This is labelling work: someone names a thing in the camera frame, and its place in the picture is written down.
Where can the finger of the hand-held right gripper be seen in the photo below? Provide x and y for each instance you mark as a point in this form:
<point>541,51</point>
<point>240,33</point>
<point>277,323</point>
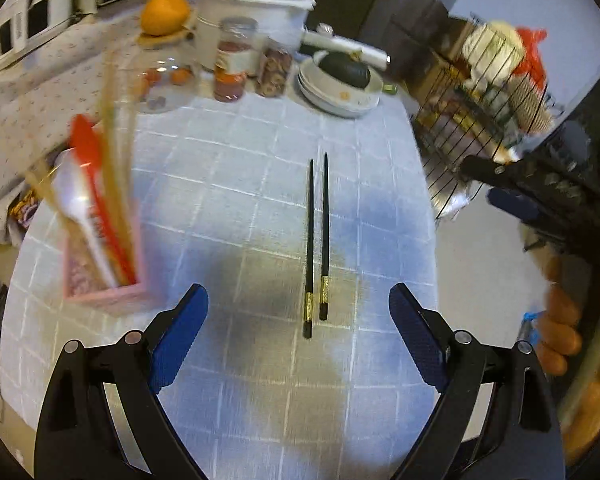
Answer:
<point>510,205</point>
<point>490,167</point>

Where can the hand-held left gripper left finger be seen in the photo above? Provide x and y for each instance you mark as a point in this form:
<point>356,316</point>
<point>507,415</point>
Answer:
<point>180,340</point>

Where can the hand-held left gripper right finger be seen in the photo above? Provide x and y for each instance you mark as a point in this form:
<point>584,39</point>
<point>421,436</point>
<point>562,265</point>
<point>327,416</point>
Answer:
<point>420,340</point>

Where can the pink utensil holder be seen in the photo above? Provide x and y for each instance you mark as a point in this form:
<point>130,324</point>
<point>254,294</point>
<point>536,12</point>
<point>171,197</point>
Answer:
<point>110,297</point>

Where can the black chopstick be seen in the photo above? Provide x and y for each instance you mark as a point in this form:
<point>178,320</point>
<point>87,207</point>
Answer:
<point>324,230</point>
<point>309,240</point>

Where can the person's right hand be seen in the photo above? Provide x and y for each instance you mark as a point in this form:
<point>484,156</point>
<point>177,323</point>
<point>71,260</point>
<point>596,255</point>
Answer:
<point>562,310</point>

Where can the blue plastic item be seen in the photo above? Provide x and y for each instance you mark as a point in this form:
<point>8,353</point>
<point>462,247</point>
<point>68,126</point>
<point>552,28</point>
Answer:
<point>530,325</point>

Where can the red plastic bag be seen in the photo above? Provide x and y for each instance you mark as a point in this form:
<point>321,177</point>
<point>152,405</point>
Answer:
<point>535,55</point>

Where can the napa cabbage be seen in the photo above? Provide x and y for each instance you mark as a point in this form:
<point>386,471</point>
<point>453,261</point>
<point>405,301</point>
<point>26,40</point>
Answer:
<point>490,45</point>

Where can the checked tablecloth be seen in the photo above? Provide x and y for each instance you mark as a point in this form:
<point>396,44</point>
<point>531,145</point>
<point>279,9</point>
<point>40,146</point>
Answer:
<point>230,210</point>

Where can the white printed bowl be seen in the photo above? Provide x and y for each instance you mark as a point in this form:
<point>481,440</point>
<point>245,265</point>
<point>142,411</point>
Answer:
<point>350,95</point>

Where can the white plate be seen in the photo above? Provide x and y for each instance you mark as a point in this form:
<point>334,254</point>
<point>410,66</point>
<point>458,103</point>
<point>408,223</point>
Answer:
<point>330,107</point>

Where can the green squash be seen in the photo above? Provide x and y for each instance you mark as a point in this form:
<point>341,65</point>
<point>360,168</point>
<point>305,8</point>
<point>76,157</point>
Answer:
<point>345,70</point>

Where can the white plastic spoon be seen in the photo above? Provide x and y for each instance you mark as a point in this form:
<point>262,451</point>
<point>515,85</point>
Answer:
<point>72,190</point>

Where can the red spoon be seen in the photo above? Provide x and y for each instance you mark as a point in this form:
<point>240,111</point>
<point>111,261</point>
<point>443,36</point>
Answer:
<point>87,145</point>

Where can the brown slices jar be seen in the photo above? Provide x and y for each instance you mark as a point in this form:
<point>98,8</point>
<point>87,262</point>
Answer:
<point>274,70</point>

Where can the glass jar with wooden lid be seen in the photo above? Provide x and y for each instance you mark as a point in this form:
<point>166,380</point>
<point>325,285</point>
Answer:
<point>165,90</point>

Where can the large floral cloth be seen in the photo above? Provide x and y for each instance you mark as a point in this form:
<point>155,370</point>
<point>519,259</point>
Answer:
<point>30,110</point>

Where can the red spice jar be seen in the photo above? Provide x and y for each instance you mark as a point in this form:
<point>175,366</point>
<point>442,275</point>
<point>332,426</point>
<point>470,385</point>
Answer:
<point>232,65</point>

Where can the white pot with glass lid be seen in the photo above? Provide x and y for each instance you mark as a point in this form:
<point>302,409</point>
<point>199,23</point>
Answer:
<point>250,5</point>

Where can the orange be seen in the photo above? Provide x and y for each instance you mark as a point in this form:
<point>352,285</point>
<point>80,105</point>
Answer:
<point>165,12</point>

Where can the white air fryer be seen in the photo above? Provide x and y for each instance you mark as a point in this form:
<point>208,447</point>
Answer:
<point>25,5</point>

